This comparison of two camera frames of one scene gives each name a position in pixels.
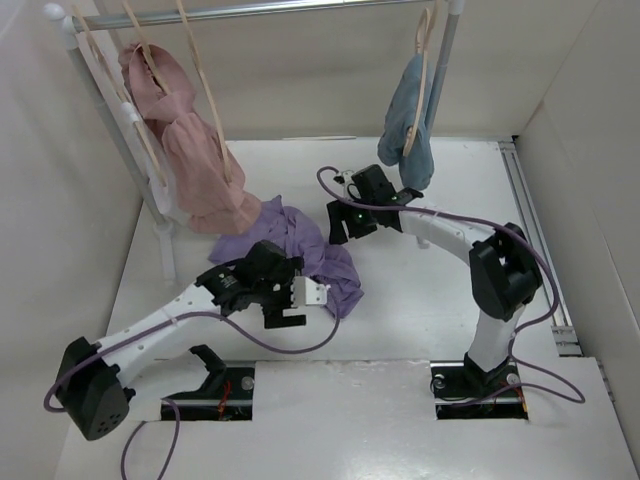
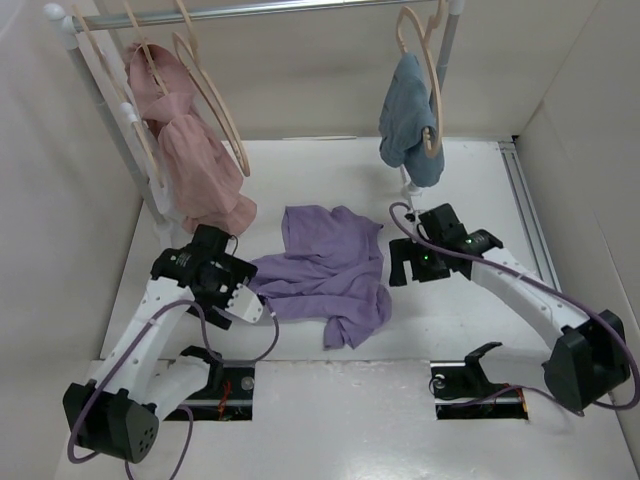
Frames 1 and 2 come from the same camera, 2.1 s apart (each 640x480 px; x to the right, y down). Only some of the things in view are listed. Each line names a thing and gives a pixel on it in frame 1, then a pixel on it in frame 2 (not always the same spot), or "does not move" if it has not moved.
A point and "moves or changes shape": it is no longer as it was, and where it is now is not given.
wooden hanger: x=195 y=52 moves or changes shape
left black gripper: x=273 y=314 → x=238 y=272
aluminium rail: x=566 y=336 does not move
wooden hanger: x=120 y=96 does not move
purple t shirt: x=299 y=237 moves or changes shape
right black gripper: x=337 y=213 → x=403 y=249
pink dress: x=208 y=181 does not move
